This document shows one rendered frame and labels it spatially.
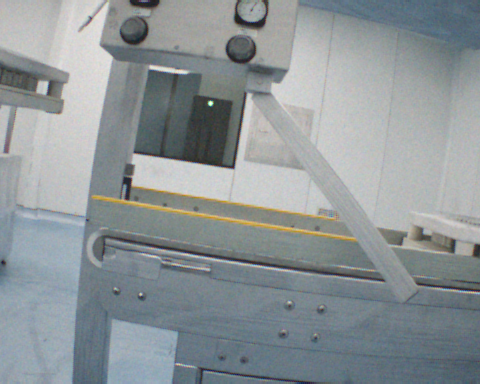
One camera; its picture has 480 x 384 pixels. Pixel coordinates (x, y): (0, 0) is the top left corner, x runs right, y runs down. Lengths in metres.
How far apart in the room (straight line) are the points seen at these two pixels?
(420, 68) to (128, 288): 6.28
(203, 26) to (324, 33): 5.76
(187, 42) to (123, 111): 0.35
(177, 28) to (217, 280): 0.29
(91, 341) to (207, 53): 0.59
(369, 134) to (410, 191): 0.87
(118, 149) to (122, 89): 0.10
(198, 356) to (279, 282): 0.16
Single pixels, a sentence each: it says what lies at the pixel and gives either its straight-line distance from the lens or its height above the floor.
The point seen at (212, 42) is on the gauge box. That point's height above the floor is 1.06.
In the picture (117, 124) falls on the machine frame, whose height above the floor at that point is 0.97.
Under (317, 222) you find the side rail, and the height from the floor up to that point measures 0.86.
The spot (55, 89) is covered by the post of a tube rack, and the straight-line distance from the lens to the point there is 0.89.
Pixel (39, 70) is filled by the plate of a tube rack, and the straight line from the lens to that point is 0.82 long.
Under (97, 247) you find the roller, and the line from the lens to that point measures 0.67.
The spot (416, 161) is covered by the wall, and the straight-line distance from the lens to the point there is 6.67.
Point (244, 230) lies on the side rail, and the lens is 0.64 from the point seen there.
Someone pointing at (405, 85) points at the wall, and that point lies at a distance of 6.65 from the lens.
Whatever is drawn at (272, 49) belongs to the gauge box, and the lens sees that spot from 0.62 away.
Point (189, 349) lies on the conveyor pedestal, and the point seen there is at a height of 0.69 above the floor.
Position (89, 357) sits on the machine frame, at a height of 0.54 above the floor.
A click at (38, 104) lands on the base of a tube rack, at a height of 0.98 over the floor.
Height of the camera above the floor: 0.94
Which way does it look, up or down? 3 degrees down
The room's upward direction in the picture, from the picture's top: 9 degrees clockwise
